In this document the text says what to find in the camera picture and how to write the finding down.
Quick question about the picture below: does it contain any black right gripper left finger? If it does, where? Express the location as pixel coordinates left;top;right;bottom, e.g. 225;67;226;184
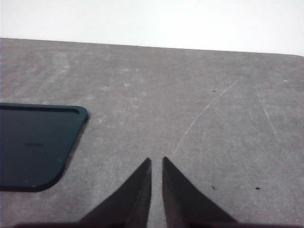
78;157;153;224

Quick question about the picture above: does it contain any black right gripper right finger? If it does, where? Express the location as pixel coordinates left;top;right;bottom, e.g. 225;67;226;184
161;156;238;224

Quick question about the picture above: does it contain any black rectangular tray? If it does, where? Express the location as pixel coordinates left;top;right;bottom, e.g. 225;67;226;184
0;103;89;192

